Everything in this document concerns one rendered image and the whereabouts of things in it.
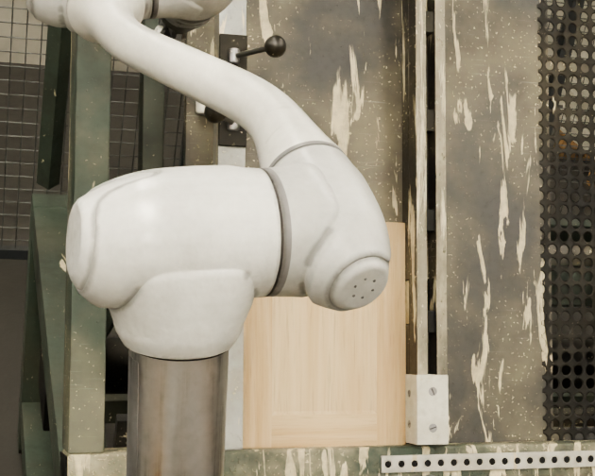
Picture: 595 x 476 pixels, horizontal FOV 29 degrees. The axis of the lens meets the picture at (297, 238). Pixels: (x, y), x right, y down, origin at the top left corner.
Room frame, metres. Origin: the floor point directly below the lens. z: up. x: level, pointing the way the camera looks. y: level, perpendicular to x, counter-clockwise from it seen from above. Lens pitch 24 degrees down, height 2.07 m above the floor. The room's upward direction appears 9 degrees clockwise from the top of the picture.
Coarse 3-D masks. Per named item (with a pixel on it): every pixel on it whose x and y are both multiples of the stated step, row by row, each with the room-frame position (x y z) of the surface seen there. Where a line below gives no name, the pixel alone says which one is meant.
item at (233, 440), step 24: (240, 0) 2.06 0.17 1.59; (216, 24) 2.05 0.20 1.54; (240, 24) 2.04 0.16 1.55; (216, 48) 2.02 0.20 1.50; (216, 144) 1.93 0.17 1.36; (240, 336) 1.78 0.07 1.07; (240, 360) 1.76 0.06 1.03; (240, 384) 1.74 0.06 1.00; (240, 408) 1.72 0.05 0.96; (240, 432) 1.70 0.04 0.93
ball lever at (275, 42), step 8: (272, 40) 1.93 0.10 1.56; (280, 40) 1.93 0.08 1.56; (232, 48) 2.00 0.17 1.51; (256, 48) 1.96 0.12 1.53; (264, 48) 1.94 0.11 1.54; (272, 48) 1.92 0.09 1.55; (280, 48) 1.93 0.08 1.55; (232, 56) 1.99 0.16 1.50; (240, 56) 1.99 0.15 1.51; (272, 56) 1.93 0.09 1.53
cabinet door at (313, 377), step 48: (384, 288) 1.92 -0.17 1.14; (288, 336) 1.82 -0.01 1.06; (336, 336) 1.85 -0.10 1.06; (384, 336) 1.88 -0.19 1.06; (288, 384) 1.78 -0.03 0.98; (336, 384) 1.81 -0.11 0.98; (384, 384) 1.84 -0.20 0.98; (288, 432) 1.74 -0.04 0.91; (336, 432) 1.77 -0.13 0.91; (384, 432) 1.80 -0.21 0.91
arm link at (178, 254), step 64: (128, 192) 1.00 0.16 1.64; (192, 192) 1.01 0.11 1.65; (256, 192) 1.04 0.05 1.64; (128, 256) 0.96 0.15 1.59; (192, 256) 0.98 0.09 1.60; (256, 256) 1.00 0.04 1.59; (128, 320) 0.97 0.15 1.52; (192, 320) 0.97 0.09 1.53; (128, 384) 1.00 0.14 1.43; (192, 384) 0.97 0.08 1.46; (128, 448) 0.98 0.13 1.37; (192, 448) 0.96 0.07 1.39
